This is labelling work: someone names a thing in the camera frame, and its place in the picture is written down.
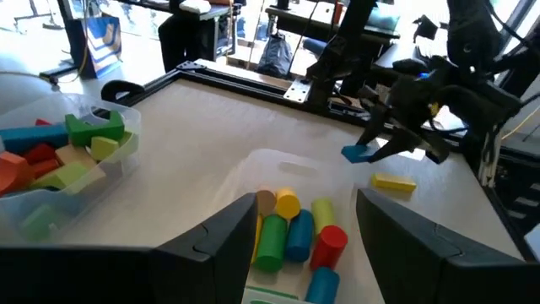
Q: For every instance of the lime green wooden cylinder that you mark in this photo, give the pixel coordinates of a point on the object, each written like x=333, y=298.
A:
x=322, y=215

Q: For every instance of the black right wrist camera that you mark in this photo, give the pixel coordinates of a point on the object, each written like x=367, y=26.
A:
x=436, y=150

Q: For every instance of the blue box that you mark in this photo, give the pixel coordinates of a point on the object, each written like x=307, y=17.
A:
x=101, y=42

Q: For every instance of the black side table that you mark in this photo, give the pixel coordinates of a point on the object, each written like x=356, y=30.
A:
x=181, y=38

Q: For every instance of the black computer mouse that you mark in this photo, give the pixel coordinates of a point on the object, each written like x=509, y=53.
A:
x=409, y=66

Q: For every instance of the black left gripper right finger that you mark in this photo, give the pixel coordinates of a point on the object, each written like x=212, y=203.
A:
x=443, y=270

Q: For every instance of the natural wooden block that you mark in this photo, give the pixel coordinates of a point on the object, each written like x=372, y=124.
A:
x=76, y=155

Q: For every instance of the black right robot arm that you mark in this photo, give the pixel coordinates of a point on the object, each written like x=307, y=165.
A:
x=472, y=42

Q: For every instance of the light green wooden block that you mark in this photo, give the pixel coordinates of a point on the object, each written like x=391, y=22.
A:
x=63, y=175

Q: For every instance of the teal pouch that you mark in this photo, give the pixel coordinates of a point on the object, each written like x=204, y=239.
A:
x=381, y=17

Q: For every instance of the yellow wooden plank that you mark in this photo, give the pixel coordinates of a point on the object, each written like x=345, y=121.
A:
x=393, y=182

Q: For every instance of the grey bag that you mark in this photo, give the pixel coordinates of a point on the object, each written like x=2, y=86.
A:
x=275, y=55

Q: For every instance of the blue roll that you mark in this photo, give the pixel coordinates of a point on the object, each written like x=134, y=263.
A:
x=314, y=45

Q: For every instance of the blue wooden plank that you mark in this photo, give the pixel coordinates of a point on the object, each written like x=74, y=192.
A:
x=358, y=153

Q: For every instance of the lime green wooden arch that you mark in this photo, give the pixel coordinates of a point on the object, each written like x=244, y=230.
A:
x=103, y=148

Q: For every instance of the large red wooden arch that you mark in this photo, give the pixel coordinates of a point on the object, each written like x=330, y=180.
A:
x=40, y=153

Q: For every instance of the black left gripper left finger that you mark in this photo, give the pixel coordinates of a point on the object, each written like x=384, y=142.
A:
x=126, y=274

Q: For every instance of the clear plastic bin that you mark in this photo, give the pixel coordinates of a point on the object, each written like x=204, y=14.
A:
x=304, y=169
x=126, y=126

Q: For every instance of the red wooden arch block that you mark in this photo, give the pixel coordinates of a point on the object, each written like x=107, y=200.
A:
x=46, y=167

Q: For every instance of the black table clamp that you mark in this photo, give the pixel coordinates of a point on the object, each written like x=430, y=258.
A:
x=122, y=88

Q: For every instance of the blue wooden cylinder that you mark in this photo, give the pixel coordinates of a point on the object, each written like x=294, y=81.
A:
x=322, y=285
x=300, y=235

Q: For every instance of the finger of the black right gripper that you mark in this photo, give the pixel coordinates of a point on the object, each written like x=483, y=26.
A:
x=401, y=145
x=373, y=126

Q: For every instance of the natural wooden cylinder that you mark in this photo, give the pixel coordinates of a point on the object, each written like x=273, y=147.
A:
x=266, y=202

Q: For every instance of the teal wooden plank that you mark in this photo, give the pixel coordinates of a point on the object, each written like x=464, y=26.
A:
x=34, y=137

